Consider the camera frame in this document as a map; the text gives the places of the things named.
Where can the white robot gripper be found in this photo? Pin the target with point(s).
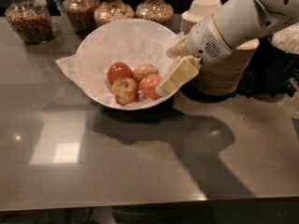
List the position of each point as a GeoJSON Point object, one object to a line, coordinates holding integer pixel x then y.
{"type": "Point", "coordinates": [204, 40]}

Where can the red apple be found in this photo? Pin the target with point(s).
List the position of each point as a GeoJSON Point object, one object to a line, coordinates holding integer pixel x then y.
{"type": "Point", "coordinates": [147, 86]}
{"type": "Point", "coordinates": [118, 70]}

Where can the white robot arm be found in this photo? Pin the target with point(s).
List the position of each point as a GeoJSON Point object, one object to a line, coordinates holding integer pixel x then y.
{"type": "Point", "coordinates": [240, 21]}

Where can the yellowish apple back right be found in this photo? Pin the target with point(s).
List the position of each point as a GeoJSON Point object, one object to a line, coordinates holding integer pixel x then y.
{"type": "Point", "coordinates": [144, 70]}

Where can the white paper bowl liner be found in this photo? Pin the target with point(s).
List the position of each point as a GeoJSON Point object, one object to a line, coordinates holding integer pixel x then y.
{"type": "Point", "coordinates": [102, 59]}

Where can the large white bowl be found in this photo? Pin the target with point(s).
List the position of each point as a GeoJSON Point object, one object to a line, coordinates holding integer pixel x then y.
{"type": "Point", "coordinates": [137, 34]}

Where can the yellow-red apple front left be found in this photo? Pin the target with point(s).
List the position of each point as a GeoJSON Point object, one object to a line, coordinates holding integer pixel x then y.
{"type": "Point", "coordinates": [125, 90]}

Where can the front stack of paper bowls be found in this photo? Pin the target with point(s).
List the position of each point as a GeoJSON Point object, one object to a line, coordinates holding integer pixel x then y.
{"type": "Point", "coordinates": [222, 78]}

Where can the stack of paper bowls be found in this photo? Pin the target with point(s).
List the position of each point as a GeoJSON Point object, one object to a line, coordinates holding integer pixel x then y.
{"type": "Point", "coordinates": [222, 78]}
{"type": "Point", "coordinates": [197, 11]}

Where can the rear stack of paper bowls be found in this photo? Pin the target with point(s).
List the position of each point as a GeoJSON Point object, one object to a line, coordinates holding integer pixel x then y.
{"type": "Point", "coordinates": [197, 11]}

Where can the glass jar oat cereal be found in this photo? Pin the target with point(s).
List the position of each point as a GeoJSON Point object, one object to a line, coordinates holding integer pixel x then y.
{"type": "Point", "coordinates": [155, 10]}

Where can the glass jar light granola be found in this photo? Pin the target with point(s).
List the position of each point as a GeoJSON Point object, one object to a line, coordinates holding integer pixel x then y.
{"type": "Point", "coordinates": [109, 8]}

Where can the glass jar dark cereal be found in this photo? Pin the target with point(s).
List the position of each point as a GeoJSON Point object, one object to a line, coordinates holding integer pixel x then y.
{"type": "Point", "coordinates": [80, 14]}

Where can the glass cereal jar far left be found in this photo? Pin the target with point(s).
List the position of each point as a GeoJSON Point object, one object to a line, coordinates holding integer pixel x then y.
{"type": "Point", "coordinates": [30, 21]}

